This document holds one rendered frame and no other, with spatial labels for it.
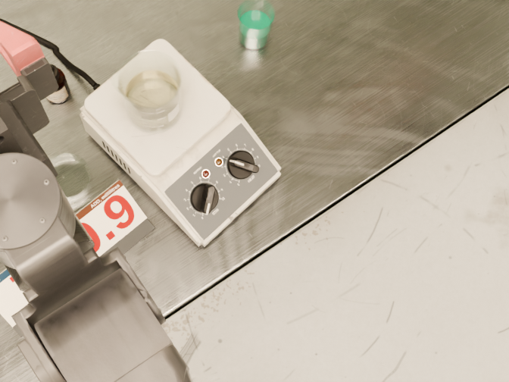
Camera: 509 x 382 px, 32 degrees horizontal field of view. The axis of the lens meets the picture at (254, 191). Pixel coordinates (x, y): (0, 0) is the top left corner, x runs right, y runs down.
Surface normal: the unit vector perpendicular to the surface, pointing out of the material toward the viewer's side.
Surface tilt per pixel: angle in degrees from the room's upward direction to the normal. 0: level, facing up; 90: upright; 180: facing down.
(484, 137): 0
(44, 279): 89
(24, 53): 89
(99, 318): 4
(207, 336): 0
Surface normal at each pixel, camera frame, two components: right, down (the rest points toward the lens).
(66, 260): 0.57, 0.79
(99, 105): 0.05, -0.29
